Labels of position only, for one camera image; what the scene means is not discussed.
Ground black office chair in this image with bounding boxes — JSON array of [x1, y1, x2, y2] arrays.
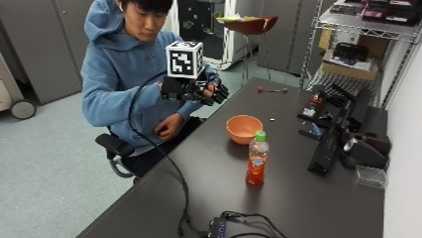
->
[[95, 133, 143, 182]]

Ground orange plastic bowl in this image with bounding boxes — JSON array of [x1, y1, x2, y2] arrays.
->
[[226, 114, 266, 146]]

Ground white marker cube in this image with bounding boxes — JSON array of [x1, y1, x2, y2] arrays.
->
[[166, 40, 207, 80]]

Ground black tray with white parts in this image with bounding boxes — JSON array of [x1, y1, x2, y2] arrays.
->
[[297, 105, 323, 122]]

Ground orange drink bottle green cap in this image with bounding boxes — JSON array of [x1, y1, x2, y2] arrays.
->
[[246, 130, 271, 186]]

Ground brown seat bar stool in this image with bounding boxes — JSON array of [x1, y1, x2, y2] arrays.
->
[[222, 15, 282, 89]]

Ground the person in blue hoodie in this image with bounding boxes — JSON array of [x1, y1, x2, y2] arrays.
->
[[79, 0, 231, 180]]

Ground black holder with red part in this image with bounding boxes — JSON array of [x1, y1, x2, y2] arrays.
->
[[309, 88, 331, 107]]

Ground yellow papers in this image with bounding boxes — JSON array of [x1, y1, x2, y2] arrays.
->
[[215, 13, 258, 24]]

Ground grey tall locker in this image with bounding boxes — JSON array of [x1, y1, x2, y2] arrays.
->
[[256, 0, 339, 76]]

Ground small blue black gadget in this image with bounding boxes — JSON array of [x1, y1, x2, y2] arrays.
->
[[299, 121, 327, 140]]

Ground long black flat device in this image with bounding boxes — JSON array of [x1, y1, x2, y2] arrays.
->
[[307, 98, 359, 177]]

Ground flat cardboard box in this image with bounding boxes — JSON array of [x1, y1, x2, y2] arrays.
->
[[320, 49, 380, 81]]

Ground black usb hub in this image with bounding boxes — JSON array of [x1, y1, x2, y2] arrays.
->
[[210, 216, 231, 238]]

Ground black pouch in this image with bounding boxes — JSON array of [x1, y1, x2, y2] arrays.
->
[[332, 42, 371, 64]]

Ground beige wheeled cart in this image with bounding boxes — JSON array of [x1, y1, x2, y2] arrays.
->
[[0, 52, 39, 121]]

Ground grey metal cabinet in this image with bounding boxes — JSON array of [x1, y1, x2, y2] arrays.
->
[[0, 0, 96, 106]]

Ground black silver speaker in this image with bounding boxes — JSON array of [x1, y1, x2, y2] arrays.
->
[[341, 137, 391, 170]]

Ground tall brown cardboard box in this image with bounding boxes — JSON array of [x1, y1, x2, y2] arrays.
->
[[319, 27, 392, 61]]

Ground dark brown case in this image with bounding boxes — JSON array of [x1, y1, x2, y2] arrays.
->
[[355, 131, 393, 156]]

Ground clear plastic box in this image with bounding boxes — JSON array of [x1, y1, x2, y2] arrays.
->
[[353, 164, 389, 190]]

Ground dark boxes pile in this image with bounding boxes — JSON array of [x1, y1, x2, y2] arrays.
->
[[329, 0, 422, 27]]

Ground thick black glove cable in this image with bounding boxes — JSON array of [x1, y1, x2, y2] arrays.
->
[[127, 70, 196, 238]]

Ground red handled screwdriver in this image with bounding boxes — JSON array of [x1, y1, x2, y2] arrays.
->
[[256, 86, 291, 94]]

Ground white frame glass door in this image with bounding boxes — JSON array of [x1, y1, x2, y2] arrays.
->
[[175, 0, 248, 71]]

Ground thin black hub cables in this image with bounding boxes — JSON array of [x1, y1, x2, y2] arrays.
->
[[219, 210, 288, 238]]

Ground metal wire shelf rack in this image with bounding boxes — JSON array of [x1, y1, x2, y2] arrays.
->
[[300, 0, 422, 111]]

